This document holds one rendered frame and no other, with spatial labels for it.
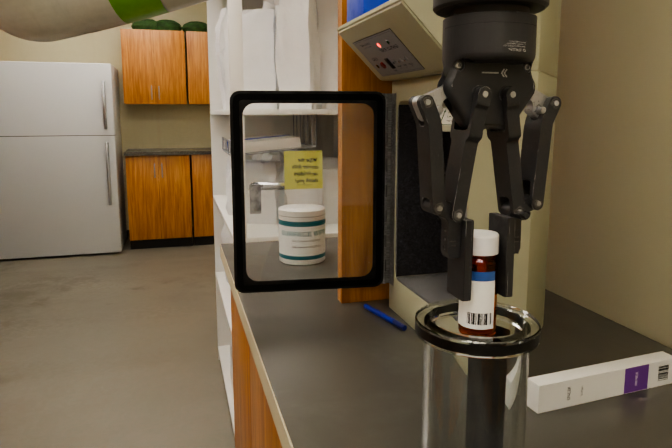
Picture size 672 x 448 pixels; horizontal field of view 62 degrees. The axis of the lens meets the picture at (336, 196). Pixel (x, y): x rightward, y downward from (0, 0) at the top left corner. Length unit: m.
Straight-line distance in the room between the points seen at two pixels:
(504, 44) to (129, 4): 0.35
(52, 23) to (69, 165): 5.12
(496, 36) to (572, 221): 0.95
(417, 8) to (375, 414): 0.56
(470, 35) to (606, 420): 0.59
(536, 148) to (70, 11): 0.45
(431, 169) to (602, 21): 0.91
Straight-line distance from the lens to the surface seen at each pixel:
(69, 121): 5.70
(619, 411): 0.91
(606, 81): 1.29
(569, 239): 1.38
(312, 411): 0.83
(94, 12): 0.61
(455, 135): 0.49
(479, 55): 0.46
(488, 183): 0.88
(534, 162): 0.51
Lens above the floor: 1.35
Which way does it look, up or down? 8 degrees down
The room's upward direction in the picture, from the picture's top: straight up
